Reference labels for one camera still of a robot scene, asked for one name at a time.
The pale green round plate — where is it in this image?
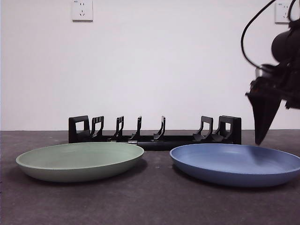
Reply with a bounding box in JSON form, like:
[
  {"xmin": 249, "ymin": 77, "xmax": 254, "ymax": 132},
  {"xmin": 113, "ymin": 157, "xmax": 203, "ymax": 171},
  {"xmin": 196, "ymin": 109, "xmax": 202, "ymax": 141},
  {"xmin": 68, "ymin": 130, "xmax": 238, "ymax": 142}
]
[{"xmin": 15, "ymin": 142, "xmax": 145, "ymax": 183}]

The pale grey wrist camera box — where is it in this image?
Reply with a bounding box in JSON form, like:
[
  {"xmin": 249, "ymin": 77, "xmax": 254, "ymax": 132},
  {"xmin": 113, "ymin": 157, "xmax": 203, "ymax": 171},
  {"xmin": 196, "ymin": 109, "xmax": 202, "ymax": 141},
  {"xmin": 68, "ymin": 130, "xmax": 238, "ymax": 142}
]
[{"xmin": 254, "ymin": 64, "xmax": 274, "ymax": 78}]

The black plastic plate rack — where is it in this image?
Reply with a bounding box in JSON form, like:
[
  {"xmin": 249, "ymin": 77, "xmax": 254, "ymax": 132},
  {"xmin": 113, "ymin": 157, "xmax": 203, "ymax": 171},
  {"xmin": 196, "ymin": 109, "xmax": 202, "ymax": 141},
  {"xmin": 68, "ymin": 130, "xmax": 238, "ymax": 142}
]
[{"xmin": 68, "ymin": 115, "xmax": 242, "ymax": 151}]

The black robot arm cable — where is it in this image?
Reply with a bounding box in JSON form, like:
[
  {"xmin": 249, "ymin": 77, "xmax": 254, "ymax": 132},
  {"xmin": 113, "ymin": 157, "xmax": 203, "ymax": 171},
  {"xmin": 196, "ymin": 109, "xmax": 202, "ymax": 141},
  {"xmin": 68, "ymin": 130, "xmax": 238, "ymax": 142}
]
[
  {"xmin": 241, "ymin": 0, "xmax": 282, "ymax": 69},
  {"xmin": 287, "ymin": 0, "xmax": 298, "ymax": 24}
]

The blue round plate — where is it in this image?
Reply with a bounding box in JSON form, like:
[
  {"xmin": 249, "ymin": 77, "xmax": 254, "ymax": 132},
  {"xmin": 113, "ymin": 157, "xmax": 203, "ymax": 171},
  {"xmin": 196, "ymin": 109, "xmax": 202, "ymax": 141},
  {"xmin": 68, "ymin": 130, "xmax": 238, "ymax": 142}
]
[{"xmin": 169, "ymin": 143, "xmax": 300, "ymax": 188}]

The white wall power socket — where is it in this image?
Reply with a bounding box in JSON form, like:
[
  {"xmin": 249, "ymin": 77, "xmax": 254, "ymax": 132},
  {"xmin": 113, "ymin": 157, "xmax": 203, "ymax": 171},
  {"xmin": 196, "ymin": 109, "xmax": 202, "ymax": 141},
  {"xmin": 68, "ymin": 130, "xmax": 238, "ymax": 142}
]
[
  {"xmin": 274, "ymin": 2, "xmax": 295, "ymax": 24},
  {"xmin": 72, "ymin": 0, "xmax": 94, "ymax": 23}
]

